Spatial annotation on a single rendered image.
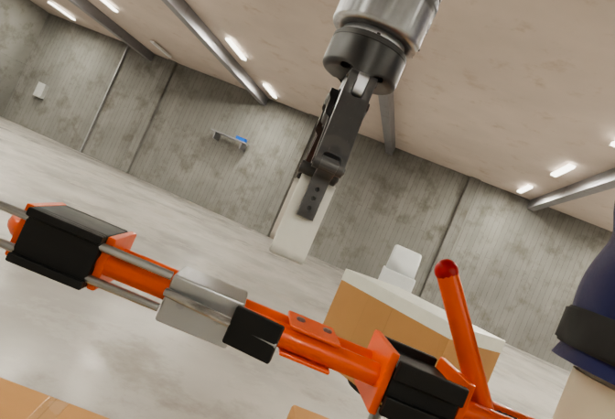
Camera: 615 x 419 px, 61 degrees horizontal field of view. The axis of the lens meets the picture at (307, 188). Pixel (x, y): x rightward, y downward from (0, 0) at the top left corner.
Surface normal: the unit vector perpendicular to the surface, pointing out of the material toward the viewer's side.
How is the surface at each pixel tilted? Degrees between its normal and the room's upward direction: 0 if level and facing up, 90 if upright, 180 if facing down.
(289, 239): 90
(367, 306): 90
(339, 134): 64
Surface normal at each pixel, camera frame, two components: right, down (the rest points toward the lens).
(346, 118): 0.24, -0.42
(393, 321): -0.70, -0.32
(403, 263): -0.01, -0.39
